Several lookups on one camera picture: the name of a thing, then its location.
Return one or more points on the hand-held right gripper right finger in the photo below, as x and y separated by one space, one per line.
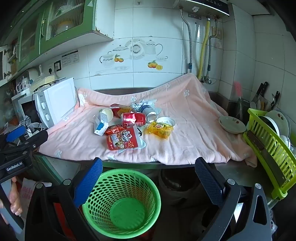
209 183

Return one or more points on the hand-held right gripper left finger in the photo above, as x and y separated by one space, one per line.
89 183

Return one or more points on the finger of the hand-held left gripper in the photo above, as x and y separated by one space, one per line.
34 140
15 134

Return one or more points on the green plastic basket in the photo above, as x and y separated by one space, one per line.
124 210

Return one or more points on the red cartoon snack packet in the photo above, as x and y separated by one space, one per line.
121 139

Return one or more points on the clear blue plastic wrapper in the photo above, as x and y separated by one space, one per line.
100 127

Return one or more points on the orange snack packet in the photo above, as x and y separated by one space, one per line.
111 130

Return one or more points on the white paper cup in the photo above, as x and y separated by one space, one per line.
107 114

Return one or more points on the yellow drink pouch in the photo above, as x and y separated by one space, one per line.
159 129

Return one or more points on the white plastic lid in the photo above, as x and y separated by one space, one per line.
165 120

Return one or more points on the red soda can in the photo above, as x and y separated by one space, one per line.
133 119

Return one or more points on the tea bottle red gold label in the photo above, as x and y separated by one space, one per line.
118 107

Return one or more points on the silver and blue can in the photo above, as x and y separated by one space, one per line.
150 114

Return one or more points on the foil-lined paper wrapper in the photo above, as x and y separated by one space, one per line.
141 103

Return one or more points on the person's left hand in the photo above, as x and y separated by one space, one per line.
15 199

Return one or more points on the white bag red print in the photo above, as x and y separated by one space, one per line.
29 190

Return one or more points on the red plastic stool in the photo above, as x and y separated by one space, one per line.
60 217

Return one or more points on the white microwave with knobs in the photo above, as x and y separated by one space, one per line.
57 99

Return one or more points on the white flowered teapot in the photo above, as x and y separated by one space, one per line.
24 83

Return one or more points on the pink blanket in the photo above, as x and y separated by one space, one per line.
185 129

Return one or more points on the white bowl red print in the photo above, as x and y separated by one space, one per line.
231 125

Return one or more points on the green dish rack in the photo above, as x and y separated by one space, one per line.
266 148

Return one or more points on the white plate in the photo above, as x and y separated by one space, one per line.
278 118

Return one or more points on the pink brush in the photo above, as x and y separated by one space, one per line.
238 89

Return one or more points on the black wall socket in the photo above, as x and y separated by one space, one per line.
57 65

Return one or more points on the white wall label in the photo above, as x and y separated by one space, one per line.
70 57

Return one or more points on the green wall cabinet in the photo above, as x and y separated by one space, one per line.
46 32

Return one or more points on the wall water heater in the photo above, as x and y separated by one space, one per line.
203 5

